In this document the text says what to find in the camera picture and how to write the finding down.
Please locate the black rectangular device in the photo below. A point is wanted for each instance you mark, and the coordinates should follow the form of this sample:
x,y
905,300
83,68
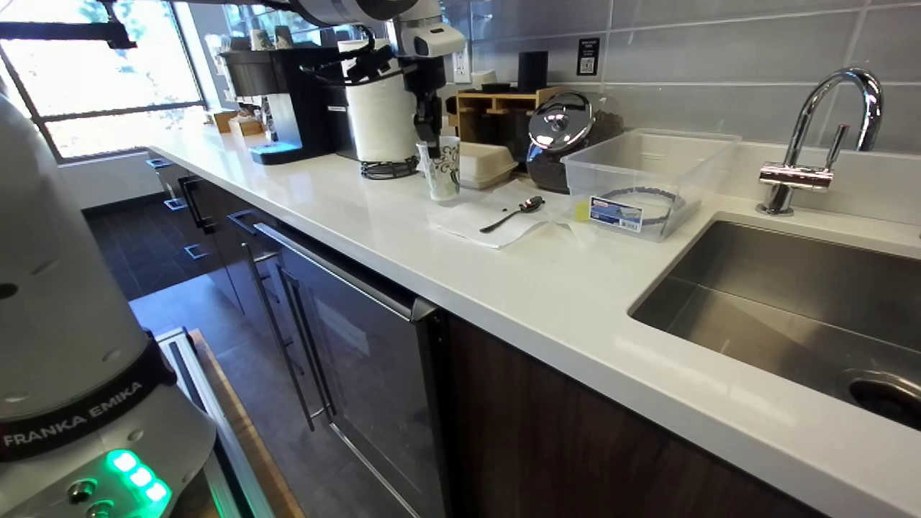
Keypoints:
x,y
532,69

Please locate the sink drain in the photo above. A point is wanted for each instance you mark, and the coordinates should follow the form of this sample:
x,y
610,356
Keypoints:
x,y
892,397

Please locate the window with black frame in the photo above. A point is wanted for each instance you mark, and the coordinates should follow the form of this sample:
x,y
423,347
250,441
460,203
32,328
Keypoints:
x,y
105,75

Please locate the wooden edged robot cart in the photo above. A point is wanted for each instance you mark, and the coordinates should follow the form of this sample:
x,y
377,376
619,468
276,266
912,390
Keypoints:
x,y
239,432

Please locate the black wall outlet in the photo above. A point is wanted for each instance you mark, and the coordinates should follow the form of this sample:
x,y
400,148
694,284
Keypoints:
x,y
589,55

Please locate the printed white paper cup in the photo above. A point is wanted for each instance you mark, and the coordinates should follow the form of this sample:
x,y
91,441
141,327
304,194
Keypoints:
x,y
440,177

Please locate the blue and white label pack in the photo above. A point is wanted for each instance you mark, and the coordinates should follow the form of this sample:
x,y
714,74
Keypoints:
x,y
613,218

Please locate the white paper towel roll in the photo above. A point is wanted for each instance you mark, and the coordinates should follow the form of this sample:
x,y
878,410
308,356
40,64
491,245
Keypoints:
x,y
384,118

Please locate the dark drawer cabinet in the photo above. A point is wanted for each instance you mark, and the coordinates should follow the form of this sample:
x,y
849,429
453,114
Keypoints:
x,y
204,205

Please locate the wooden organizer box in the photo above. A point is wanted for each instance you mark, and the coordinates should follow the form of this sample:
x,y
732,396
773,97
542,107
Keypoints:
x,y
491,114

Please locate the chrome faucet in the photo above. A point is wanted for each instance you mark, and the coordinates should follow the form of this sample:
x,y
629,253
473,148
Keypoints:
x,y
814,177

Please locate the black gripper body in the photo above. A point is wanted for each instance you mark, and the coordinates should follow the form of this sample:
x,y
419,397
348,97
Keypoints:
x,y
430,78

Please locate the black coffee machine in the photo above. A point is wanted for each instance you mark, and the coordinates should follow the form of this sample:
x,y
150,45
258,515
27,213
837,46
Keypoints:
x,y
288,91

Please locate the black paper towel holder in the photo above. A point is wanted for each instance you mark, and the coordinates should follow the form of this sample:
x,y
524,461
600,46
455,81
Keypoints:
x,y
390,171

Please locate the small brown container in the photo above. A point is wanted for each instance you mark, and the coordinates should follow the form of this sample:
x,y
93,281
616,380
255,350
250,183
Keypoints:
x,y
250,128

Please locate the dark wooden base cabinet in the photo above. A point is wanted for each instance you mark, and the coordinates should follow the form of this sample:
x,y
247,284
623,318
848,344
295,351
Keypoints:
x,y
576,451

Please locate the dark stainless dishwasher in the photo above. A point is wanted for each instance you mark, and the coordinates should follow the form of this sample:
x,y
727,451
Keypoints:
x,y
374,383

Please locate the black cooker with shiny lid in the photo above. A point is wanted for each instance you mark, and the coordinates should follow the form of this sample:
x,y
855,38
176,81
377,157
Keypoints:
x,y
563,125

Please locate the clear plastic bin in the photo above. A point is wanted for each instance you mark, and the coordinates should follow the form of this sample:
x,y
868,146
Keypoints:
x,y
650,160

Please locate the stainless steel sink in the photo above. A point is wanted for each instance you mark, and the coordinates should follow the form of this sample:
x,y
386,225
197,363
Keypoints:
x,y
787,298

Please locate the clear plastic wrapper sheet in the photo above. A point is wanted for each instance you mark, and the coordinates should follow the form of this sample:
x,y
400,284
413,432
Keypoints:
x,y
479,235

